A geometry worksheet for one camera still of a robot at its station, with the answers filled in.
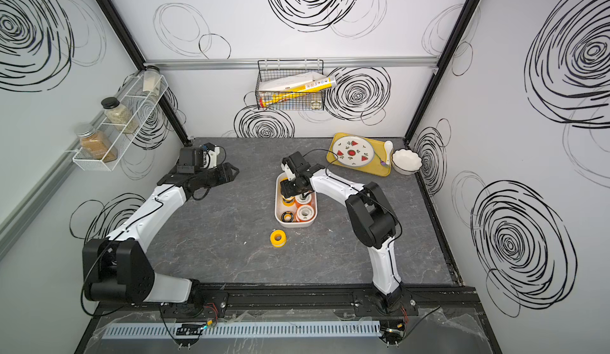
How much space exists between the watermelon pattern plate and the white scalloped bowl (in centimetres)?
11

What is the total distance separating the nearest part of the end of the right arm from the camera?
0.71 metres

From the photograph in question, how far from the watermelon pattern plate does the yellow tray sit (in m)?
0.01

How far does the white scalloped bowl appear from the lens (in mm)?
1072
